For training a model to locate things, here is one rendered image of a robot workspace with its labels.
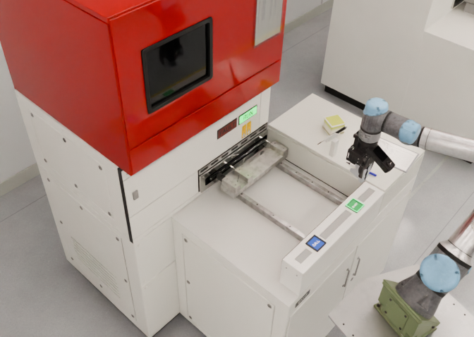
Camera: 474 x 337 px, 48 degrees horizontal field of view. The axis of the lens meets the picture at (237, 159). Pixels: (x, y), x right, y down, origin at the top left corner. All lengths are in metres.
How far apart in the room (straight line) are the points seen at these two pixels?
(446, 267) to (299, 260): 0.51
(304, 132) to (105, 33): 1.20
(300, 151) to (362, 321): 0.81
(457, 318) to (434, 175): 1.88
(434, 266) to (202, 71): 0.98
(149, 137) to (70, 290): 1.49
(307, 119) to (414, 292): 1.00
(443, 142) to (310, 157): 0.69
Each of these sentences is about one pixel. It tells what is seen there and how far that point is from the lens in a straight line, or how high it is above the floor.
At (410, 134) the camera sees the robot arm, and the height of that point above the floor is 1.42.
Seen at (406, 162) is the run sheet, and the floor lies 0.97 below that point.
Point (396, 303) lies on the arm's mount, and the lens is 1.95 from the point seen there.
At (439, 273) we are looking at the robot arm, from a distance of 1.76.
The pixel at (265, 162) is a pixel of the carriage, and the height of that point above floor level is 0.88.
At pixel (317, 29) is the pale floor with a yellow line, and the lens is 5.30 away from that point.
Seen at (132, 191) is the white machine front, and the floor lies 1.10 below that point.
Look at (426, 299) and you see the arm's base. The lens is 1.93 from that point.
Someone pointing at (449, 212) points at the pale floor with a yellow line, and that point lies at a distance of 3.68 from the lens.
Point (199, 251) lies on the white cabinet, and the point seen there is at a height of 0.74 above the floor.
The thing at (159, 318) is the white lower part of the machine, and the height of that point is 0.18.
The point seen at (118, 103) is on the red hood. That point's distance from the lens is 1.67.
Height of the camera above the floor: 2.51
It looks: 43 degrees down
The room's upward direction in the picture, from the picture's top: 2 degrees clockwise
